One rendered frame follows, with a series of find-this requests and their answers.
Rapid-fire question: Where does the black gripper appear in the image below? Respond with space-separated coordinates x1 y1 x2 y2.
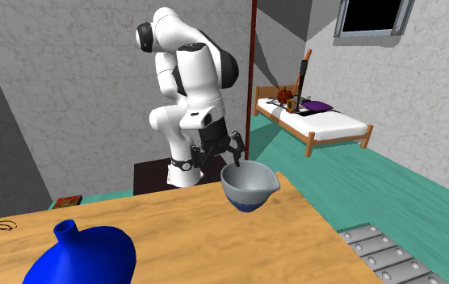
191 117 246 170

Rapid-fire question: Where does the grey bowl with blue base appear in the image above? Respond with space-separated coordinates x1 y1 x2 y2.
220 159 282 214

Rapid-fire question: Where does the dark robot stand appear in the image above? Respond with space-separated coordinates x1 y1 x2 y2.
133 155 228 196

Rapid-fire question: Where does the wooden bed with white mattress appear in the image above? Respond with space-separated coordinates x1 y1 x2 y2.
252 48 375 158

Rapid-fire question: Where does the red book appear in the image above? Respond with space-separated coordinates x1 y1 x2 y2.
52 194 84 210

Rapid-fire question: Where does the blue vase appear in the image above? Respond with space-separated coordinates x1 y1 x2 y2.
22 219 137 284

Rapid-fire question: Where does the grey studded metal panel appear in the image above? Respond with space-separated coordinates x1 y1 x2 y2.
338 223 449 284

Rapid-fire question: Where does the grey framed window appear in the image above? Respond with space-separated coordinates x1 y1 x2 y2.
333 0 416 40

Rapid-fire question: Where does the dark red door post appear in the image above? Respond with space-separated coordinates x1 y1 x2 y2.
244 0 258 161

